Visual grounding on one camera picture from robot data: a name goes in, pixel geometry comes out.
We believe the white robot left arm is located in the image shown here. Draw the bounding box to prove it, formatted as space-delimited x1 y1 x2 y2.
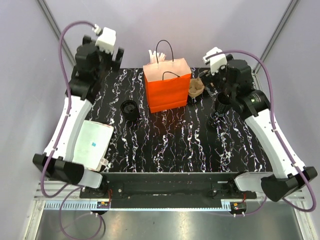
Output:
32 35 124 198

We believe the brown cardboard cup carrier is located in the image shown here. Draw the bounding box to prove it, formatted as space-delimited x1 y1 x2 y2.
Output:
188 77 205 98

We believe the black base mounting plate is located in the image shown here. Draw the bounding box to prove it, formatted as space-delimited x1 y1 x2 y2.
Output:
79 172 257 205

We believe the orange paper bag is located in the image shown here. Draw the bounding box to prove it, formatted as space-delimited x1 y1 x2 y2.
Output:
143 53 192 114

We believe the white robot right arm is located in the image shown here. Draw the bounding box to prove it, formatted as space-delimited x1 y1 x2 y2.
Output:
199 54 318 202

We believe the grey slotted cable duct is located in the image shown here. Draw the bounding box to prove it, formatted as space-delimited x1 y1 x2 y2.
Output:
44 199 240 212

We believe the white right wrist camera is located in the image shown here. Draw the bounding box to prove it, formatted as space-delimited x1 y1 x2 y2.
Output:
202 47 227 75

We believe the black coffee cup lid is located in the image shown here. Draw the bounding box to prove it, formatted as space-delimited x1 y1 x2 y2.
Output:
120 100 138 121

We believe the black paper coffee cup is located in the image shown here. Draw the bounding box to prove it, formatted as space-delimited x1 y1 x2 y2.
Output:
214 92 231 116

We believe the white napkin stack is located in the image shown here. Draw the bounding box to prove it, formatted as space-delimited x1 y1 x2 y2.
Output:
72 120 114 172

